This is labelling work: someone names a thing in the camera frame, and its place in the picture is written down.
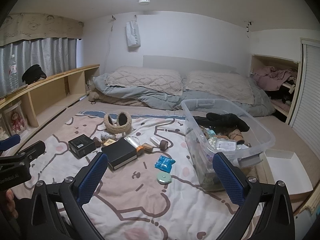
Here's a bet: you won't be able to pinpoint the clear roll with orange cap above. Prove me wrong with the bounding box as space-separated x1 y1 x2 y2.
124 135 144 155

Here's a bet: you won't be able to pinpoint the white cardboard tray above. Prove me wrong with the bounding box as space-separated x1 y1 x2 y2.
259 149 313 200

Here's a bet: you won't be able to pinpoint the blue snack packet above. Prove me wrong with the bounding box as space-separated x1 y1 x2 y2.
154 155 176 173

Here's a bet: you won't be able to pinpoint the left beige pillow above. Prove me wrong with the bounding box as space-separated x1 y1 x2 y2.
106 66 183 96

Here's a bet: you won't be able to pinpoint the white louvered door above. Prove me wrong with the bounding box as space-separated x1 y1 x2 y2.
290 40 320 157

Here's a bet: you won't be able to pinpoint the beige cartoon valance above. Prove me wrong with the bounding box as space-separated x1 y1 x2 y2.
1 13 84 46

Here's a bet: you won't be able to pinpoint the wooden round brush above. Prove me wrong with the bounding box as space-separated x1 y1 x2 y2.
142 143 154 153

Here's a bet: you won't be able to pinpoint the beige pillow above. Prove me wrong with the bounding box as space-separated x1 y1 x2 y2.
185 71 254 105
106 66 183 96

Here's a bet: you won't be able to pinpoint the clear plastic storage bin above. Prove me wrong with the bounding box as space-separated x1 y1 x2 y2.
181 99 275 192

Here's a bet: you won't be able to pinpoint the pink clothes pile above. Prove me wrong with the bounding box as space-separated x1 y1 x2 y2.
252 66 297 91

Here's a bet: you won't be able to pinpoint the green round tape measure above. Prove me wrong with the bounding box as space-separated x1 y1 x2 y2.
157 172 171 185

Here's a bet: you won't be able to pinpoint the grey curtain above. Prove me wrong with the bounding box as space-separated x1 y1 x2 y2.
1 38 77 96

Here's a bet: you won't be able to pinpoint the cartoon bear blanket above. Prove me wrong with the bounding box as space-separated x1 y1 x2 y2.
14 114 238 239

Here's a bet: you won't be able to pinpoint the small black product box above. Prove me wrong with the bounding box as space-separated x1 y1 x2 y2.
68 134 96 159

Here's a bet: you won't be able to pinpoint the black garment in bin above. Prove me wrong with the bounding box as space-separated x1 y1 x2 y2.
193 113 250 133

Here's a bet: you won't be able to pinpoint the black cap on shelf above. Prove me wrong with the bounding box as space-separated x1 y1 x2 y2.
22 64 47 85

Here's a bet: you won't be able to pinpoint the grey blue duvet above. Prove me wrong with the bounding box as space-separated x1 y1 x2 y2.
88 74 275 117

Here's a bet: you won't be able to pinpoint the plastic water bottle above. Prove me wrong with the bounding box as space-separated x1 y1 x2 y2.
9 54 19 92

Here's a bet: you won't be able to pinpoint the white flat small box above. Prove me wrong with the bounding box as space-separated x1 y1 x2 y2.
150 137 161 148

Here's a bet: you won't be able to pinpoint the large black white box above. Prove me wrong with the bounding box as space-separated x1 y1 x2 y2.
101 138 137 170

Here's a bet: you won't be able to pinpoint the ceiling smoke detector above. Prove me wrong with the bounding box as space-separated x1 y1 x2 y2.
138 0 151 5

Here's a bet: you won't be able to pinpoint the headboard panel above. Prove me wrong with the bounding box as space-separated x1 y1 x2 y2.
143 55 236 75

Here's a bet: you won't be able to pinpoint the person's left hand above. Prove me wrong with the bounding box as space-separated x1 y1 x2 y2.
5 189 18 219

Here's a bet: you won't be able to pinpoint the wooden bedside shelf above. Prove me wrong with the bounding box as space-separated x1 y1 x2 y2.
1 64 100 142

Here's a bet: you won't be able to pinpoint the small yellow box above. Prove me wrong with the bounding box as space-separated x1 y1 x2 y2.
103 139 116 147

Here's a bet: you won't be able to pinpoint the white hanging pouch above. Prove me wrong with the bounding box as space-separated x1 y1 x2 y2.
126 20 141 48

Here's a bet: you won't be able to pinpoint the wall cubby shelf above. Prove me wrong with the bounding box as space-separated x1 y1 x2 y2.
251 54 302 124

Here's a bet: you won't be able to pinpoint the brown bandage roll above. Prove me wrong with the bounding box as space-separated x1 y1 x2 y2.
159 140 169 151

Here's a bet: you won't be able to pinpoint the small dark brown roll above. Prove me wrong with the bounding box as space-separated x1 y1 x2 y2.
93 137 103 148

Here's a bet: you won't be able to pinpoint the crumpled white tissue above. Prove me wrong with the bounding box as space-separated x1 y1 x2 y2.
100 131 116 141

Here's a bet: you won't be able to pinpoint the right beige pillow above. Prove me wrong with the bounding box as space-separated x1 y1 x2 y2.
185 71 254 105

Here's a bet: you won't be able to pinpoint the beige fuzzy earmuffs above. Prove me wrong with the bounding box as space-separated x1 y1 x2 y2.
104 112 132 134

